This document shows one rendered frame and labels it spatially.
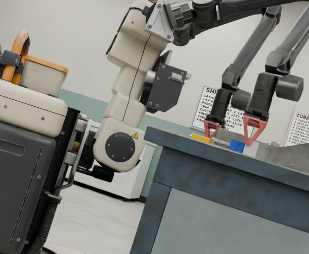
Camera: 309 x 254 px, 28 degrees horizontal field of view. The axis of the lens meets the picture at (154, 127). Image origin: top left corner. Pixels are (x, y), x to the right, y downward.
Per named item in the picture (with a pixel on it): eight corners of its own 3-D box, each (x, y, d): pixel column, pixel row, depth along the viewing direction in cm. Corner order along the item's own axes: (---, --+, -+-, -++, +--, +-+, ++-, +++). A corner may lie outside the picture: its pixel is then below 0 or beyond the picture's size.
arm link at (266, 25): (268, 17, 259) (270, -1, 250) (281, 22, 258) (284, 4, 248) (218, 91, 241) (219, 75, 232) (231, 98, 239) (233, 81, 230)
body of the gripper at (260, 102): (266, 123, 180) (273, 98, 181) (267, 119, 170) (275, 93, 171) (244, 116, 181) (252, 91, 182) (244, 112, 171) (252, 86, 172)
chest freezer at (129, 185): (139, 202, 943) (158, 142, 947) (128, 203, 867) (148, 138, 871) (47, 171, 972) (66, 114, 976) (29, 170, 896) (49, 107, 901)
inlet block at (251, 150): (207, 147, 175) (213, 128, 175) (209, 148, 180) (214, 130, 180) (253, 161, 172) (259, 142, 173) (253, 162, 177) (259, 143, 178)
